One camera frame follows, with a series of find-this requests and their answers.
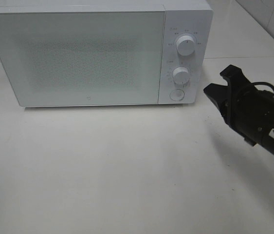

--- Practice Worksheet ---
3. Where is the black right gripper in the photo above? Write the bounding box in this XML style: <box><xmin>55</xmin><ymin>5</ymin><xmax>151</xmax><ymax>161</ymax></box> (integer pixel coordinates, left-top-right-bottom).
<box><xmin>203</xmin><ymin>64</ymin><xmax>274</xmax><ymax>146</ymax></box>

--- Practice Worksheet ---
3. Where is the white timer knob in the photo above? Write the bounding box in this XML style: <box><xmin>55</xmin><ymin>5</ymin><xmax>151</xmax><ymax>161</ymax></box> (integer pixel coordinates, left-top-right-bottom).
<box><xmin>172</xmin><ymin>67</ymin><xmax>190</xmax><ymax>85</ymax></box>

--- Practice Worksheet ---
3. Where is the round door release button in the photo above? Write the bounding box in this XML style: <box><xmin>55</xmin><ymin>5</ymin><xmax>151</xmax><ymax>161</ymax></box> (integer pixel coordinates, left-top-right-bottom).
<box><xmin>169</xmin><ymin>89</ymin><xmax>185</xmax><ymax>101</ymax></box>

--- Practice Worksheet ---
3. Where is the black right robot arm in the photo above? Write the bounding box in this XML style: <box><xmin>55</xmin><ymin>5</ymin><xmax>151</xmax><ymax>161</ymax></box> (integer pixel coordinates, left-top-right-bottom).
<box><xmin>203</xmin><ymin>65</ymin><xmax>274</xmax><ymax>155</ymax></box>

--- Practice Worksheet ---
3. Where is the upper white power knob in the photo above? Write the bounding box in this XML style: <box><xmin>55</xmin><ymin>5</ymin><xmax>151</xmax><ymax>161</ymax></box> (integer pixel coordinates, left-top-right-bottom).
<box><xmin>176</xmin><ymin>34</ymin><xmax>196</xmax><ymax>56</ymax></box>

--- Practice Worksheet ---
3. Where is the white microwave oven body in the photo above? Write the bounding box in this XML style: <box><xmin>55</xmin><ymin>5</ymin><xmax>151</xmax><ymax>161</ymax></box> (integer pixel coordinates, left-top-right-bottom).
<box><xmin>0</xmin><ymin>0</ymin><xmax>213</xmax><ymax>106</ymax></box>

